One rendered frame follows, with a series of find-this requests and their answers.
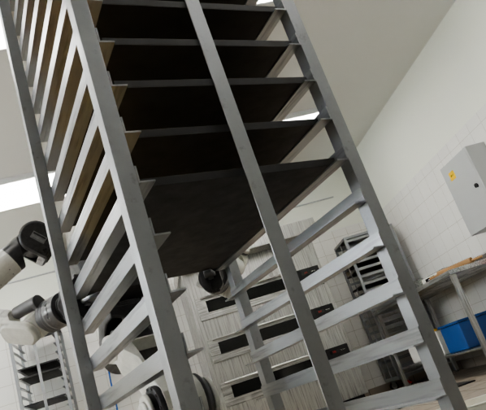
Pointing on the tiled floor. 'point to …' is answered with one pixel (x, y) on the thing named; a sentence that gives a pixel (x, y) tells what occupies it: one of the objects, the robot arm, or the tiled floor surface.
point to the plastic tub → (482, 403)
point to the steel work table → (450, 278)
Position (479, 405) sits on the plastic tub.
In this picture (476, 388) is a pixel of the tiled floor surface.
